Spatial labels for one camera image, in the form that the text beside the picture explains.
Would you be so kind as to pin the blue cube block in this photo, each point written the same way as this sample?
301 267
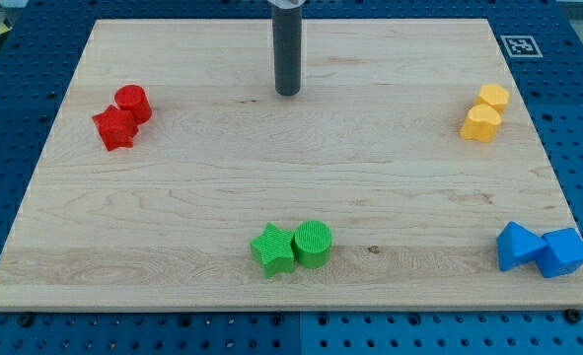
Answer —
563 253

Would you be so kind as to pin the green cylinder block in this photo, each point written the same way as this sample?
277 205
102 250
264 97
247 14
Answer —
312 243

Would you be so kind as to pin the green star block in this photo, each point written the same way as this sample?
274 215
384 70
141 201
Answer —
272 250

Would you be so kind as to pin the light wooden board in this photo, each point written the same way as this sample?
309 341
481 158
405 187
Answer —
370 146

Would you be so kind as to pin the red cylinder block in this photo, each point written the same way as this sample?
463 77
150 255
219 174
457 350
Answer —
133 98

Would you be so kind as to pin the red star block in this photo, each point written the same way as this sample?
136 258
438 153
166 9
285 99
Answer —
117 128

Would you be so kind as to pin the yellow heart block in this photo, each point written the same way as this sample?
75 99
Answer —
481 124

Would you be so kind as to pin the yellow hexagon block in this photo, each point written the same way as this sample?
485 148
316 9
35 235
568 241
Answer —
493 95

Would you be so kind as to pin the blue triangle block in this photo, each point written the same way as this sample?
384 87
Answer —
517 245

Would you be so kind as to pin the white fiducial marker tag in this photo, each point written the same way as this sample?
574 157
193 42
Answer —
521 46

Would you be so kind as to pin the black bolt left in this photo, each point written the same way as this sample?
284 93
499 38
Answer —
25 320

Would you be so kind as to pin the black bolt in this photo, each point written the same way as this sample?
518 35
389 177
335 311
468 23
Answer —
572 316
25 320

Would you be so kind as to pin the black bolt right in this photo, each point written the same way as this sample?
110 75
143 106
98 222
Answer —
572 316

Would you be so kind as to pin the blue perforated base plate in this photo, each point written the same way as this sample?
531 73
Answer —
38 56

